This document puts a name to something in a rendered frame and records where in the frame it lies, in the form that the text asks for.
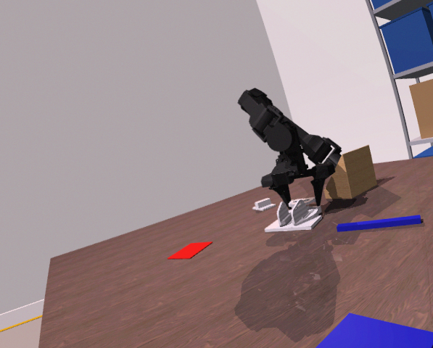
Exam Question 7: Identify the blue flat plate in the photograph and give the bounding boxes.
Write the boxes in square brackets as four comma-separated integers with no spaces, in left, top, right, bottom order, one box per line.
[316,313,433,348]

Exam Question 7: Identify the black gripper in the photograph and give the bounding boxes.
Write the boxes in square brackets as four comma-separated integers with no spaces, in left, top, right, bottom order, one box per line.
[261,145,335,210]

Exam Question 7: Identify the red flat plate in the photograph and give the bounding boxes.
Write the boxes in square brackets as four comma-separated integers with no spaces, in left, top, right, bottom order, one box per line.
[167,241,212,259]

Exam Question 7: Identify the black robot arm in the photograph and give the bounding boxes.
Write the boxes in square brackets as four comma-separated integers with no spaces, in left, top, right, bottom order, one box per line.
[237,88,342,186]

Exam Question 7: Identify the blue long thin bar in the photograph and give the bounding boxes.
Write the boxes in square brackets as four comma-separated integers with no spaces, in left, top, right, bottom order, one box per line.
[337,215,421,232]

